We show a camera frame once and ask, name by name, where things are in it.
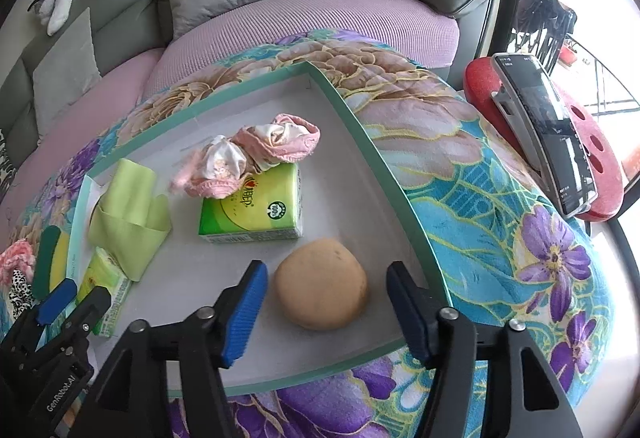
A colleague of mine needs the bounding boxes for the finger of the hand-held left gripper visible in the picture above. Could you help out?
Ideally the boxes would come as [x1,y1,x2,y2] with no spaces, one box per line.
[5,278,78,354]
[30,285,112,359]

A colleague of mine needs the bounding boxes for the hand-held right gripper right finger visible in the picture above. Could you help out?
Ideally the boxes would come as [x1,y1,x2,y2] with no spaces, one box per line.
[386,260,583,438]

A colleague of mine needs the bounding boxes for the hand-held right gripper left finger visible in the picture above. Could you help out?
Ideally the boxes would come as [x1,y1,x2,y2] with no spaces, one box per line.
[75,259,270,438]

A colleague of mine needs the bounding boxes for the green tissue pack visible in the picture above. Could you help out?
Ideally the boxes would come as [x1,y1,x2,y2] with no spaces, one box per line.
[76,247,133,338]
[198,163,304,245]

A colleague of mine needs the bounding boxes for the leopard print scrunchie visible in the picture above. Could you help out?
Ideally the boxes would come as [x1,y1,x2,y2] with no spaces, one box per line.
[7,268,38,319]

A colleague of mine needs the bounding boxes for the green yellow sponge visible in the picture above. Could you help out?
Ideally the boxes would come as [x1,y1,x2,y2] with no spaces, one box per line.
[31,225,72,300]

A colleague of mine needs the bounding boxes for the pink knitted scrunchie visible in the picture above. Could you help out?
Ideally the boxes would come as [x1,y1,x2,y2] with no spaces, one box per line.
[0,239,38,284]

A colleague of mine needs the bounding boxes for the beige round sponge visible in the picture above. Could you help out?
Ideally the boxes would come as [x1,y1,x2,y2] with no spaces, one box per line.
[274,238,371,331]

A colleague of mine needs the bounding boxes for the light green cloth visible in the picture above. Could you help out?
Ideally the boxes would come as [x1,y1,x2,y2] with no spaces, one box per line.
[87,158,173,281]

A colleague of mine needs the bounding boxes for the teal cardboard tray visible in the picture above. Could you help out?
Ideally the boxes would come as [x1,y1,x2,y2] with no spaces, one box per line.
[67,60,453,399]

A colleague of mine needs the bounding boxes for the pink white satin scrunchie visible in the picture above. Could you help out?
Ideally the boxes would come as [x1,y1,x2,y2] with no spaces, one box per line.
[170,135,248,199]
[237,114,321,166]

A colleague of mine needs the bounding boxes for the floral blanket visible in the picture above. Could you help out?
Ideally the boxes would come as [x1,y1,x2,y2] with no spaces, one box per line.
[7,29,628,438]

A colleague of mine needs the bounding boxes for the black white patterned pillow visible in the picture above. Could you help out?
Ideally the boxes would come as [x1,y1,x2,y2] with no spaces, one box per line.
[0,128,18,199]

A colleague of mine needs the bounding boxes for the pink sofa seat cover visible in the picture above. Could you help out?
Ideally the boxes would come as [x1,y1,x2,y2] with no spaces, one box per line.
[142,0,461,94]
[0,48,166,224]

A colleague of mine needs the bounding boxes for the smartphone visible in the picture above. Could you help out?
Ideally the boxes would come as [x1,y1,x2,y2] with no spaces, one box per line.
[490,53,599,219]

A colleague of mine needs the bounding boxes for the plain grey pillow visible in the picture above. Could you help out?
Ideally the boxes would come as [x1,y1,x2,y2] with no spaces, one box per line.
[32,8,103,136]

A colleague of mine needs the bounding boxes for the red stool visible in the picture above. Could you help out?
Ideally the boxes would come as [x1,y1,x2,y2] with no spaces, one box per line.
[462,58,625,224]

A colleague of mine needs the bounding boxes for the black metal rack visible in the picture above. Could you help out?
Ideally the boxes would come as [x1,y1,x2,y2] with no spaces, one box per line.
[512,0,576,64]

